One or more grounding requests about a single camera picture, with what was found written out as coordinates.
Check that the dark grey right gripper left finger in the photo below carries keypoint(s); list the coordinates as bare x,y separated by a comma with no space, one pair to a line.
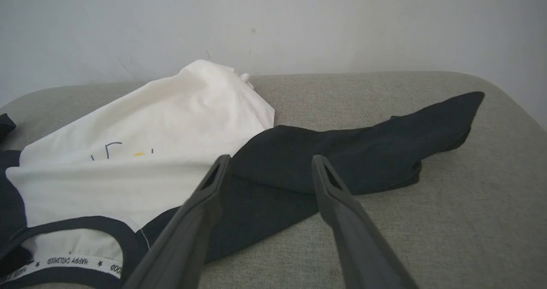
188,237

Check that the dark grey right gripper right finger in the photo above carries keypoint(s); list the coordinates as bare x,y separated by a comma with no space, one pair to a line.
359,246

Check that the white shirt with black sleeves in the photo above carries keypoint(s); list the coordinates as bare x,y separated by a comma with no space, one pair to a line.
171,118

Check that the grey-green fabric sofa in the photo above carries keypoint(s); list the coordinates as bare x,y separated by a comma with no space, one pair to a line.
470,216

